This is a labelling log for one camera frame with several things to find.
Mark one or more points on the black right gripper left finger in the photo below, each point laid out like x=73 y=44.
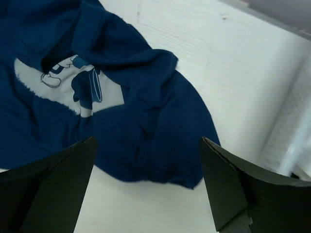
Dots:
x=46 y=196

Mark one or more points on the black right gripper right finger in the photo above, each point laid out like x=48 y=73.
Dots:
x=245 y=198

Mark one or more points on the blue Mickey t-shirt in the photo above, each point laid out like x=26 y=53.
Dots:
x=69 y=69

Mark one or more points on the white plastic basket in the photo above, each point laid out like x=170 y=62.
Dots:
x=287 y=149

